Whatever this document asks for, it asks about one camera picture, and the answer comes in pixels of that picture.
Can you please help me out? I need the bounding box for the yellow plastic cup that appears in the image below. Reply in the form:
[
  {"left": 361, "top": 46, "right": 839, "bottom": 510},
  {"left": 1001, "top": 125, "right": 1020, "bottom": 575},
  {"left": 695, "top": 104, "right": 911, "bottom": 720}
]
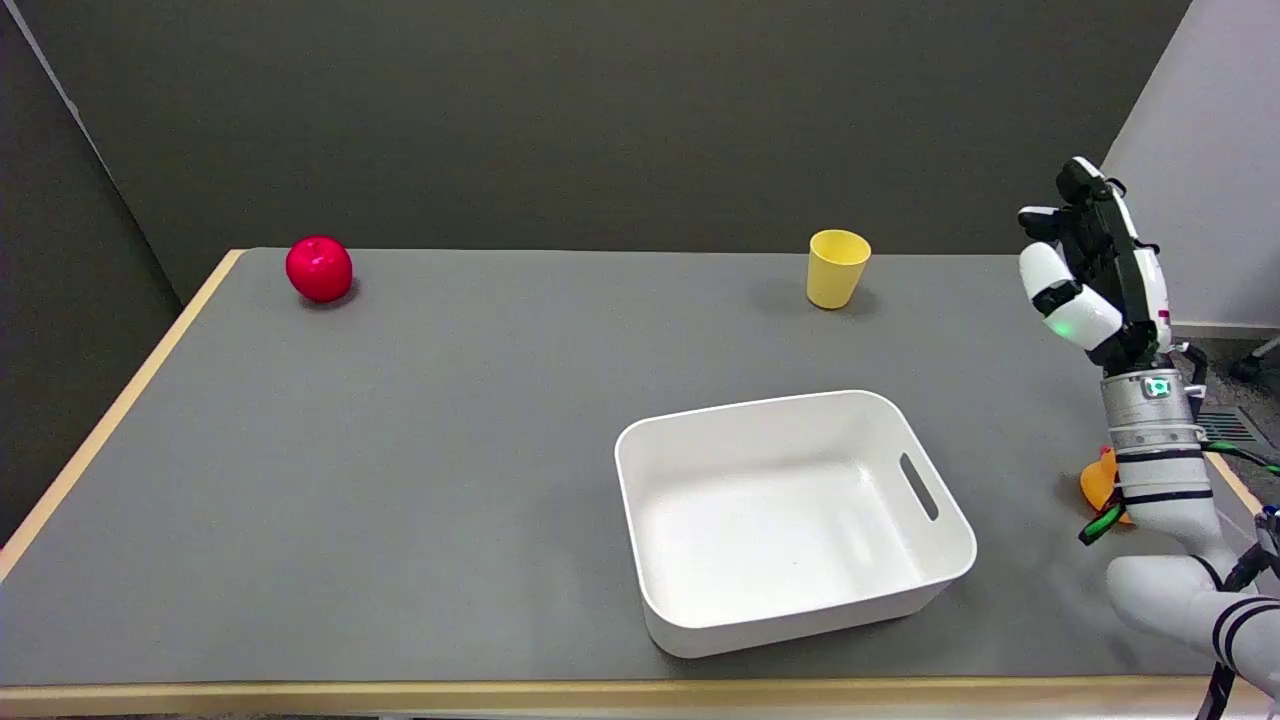
[{"left": 806, "top": 229, "right": 872, "bottom": 310}]

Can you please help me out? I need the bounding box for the floor vent grille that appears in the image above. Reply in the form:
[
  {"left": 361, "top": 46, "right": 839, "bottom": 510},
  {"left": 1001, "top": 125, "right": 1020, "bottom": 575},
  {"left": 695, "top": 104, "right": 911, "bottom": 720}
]
[{"left": 1196, "top": 410, "right": 1276, "bottom": 453}]

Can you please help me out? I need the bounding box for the red apple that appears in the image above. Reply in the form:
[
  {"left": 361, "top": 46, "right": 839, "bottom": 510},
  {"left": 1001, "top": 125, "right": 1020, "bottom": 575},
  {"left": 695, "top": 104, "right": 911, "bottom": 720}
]
[{"left": 285, "top": 235, "right": 354, "bottom": 304}]

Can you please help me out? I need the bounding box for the orange plastic object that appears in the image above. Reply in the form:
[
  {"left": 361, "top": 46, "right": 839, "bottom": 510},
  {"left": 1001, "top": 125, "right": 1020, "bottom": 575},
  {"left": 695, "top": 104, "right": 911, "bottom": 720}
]
[{"left": 1079, "top": 446, "right": 1135, "bottom": 526}]

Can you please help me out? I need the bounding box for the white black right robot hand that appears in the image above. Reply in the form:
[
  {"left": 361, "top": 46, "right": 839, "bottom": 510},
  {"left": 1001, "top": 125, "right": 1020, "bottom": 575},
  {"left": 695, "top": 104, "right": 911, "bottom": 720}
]
[{"left": 1017, "top": 156, "right": 1174, "bottom": 374}]

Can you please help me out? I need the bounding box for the black green robot cable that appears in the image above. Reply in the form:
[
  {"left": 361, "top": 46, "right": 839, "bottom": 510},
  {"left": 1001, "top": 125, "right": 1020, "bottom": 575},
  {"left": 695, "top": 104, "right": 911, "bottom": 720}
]
[{"left": 1078, "top": 440, "right": 1280, "bottom": 547}]

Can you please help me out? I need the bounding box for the white plastic bin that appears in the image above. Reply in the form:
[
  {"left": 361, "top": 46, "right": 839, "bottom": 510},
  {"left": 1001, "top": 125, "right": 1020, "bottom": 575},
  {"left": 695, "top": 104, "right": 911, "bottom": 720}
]
[{"left": 614, "top": 389, "right": 978, "bottom": 660}]

